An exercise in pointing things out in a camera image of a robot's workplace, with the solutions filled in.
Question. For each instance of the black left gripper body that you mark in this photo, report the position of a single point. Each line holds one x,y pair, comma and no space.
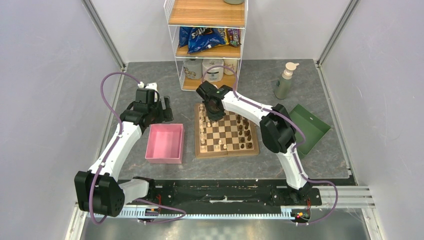
157,111

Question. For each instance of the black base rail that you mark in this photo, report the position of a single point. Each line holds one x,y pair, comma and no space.
236,197

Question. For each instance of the white toilet paper roll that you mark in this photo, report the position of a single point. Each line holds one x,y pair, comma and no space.
212,69

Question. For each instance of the white patterned mug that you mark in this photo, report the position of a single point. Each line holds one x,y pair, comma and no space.
193,68

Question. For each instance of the pink printed cup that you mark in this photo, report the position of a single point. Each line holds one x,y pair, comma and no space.
232,66

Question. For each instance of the pink plastic bin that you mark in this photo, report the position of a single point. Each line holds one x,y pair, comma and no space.
165,143

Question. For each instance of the dark candy bag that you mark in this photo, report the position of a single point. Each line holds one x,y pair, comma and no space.
233,37

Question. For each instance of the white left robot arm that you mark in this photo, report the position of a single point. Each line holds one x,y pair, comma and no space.
98,189

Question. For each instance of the green plastic bin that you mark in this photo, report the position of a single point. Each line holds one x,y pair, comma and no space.
313,128

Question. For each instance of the blue chips bag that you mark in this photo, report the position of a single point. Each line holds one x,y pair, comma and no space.
199,39

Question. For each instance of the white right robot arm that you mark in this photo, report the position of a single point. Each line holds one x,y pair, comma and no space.
277,130

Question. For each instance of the wooden chess board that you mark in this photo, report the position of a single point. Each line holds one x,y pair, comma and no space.
231,136

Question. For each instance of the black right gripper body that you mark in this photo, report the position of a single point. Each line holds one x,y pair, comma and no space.
213,114

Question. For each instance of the green soap pump bottle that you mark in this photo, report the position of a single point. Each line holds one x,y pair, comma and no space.
284,82

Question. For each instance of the white wire wooden shelf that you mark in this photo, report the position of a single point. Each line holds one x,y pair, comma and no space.
221,14

